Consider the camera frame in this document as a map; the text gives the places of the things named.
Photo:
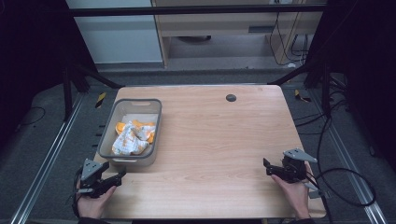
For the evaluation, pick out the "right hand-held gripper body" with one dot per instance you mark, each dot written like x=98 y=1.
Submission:
x=294 y=166

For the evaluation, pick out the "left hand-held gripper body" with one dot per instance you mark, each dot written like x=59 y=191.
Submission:
x=91 y=177

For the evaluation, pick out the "white and orange cloth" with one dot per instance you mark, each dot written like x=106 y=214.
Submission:
x=134 y=138

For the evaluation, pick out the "grey plastic basket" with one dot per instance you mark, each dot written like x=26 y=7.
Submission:
x=130 y=130

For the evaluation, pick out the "person's right hand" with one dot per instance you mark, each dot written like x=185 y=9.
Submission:
x=294 y=194

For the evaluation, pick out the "person's left hand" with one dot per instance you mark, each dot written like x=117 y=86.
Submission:
x=93 y=206

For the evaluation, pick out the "yellow black hazard tape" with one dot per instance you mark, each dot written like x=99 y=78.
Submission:
x=100 y=99
x=301 y=96

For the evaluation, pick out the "black metal stand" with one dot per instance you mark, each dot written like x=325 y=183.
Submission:
x=77 y=77
x=317 y=81

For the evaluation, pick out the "wooden desk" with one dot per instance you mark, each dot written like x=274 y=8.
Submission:
x=218 y=40

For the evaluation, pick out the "white cabinet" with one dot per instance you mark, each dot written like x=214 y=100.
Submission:
x=118 y=34

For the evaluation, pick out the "aluminium floor rail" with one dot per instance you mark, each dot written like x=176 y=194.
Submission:
x=345 y=161
x=46 y=161

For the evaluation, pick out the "black metal frame bar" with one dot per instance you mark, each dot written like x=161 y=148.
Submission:
x=196 y=10

